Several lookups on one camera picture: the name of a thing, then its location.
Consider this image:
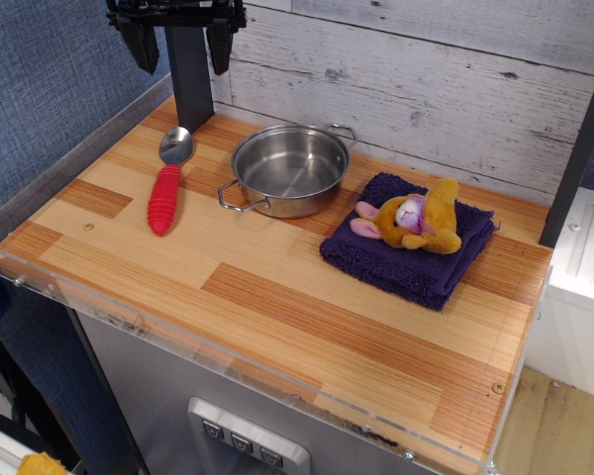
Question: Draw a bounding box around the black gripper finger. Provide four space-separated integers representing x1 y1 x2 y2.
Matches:
118 19 159 74
206 20 234 75

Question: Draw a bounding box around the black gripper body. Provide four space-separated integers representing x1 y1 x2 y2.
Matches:
106 1 247 28

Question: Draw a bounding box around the stainless steel pot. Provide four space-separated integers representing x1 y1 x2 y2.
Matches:
218 124 358 219

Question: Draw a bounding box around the folded purple cloth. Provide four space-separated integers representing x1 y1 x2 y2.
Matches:
320 172 495 311

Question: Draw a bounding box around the yellow plush toy animal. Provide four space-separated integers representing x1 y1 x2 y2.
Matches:
349 178 462 254

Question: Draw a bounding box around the clear acrylic edge guard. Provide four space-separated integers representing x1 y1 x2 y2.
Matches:
0 232 551 474

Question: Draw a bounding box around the silver button control panel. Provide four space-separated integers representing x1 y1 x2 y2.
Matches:
187 397 311 474

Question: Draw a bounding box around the yellow object bottom left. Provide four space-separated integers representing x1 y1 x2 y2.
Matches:
16 452 68 475

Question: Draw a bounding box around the white side appliance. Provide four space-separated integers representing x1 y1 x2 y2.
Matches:
526 188 594 395

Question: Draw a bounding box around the red handled metal spoon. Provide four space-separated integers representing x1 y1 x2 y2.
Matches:
148 127 195 237

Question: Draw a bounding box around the dark right frame post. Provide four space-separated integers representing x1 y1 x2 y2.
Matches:
539 92 594 247

